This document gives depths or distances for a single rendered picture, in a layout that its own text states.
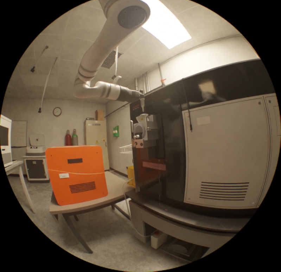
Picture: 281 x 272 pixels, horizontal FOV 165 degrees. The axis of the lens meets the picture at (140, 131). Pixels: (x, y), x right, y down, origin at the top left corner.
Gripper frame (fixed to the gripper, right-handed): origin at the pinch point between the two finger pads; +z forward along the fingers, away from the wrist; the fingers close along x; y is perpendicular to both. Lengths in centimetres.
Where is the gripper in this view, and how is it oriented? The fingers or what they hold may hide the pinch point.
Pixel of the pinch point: (142, 96)
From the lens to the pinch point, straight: 59.2
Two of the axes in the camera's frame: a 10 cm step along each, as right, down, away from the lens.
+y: 0.7, 9.9, -0.8
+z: 7.4, 0.0, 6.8
